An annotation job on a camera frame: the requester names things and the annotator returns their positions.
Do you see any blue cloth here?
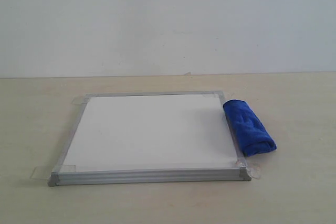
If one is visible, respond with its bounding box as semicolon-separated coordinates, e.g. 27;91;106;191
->
223;100;277;157

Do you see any aluminium framed whiteboard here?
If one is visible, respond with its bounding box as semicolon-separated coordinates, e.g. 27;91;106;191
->
48;91;251;187

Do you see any clear tape near right corner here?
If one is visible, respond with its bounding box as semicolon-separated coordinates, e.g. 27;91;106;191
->
237;162;261;181

